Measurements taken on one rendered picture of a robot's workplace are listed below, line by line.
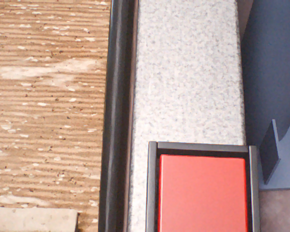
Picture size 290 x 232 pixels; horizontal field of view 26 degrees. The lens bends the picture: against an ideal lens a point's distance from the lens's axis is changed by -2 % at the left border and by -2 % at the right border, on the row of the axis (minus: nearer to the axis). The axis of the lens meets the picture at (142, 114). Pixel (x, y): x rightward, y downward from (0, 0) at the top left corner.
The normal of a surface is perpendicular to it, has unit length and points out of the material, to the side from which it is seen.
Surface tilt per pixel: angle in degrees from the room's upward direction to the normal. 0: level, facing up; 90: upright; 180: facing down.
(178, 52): 0
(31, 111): 0
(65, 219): 5
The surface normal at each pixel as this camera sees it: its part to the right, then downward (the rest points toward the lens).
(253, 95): -0.61, 0.68
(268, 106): -0.18, 0.85
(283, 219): 0.04, -0.50
